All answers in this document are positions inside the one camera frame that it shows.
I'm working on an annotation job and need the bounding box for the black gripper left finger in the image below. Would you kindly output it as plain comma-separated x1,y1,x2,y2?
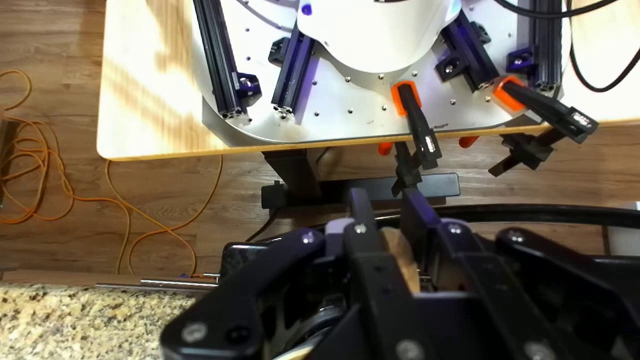
160,188,408,360

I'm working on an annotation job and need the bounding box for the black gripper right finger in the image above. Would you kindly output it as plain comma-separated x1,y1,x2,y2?
402,188,640,360

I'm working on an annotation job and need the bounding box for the wooden cooking spoon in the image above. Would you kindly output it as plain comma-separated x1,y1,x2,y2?
381,228,419,294

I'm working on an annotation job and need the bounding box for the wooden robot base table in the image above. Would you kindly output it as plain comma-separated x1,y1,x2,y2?
96,0,640,160

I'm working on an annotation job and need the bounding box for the orange black clamp left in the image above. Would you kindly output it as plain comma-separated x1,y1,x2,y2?
392,81,442,196

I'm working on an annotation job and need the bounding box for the orange black clamp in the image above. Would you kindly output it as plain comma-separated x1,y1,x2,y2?
489,76,597,177
392,81,442,196

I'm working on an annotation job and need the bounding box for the orange black clamp right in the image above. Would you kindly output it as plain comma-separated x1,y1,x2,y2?
489,76,597,177

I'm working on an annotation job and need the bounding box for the silver robot mounting plate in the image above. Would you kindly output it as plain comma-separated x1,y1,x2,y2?
191,0,530,142

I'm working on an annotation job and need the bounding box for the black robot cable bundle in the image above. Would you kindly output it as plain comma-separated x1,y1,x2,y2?
492,0,640,95

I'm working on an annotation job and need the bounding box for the orange extension cord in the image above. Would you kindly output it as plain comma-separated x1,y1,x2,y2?
0,69,226,277

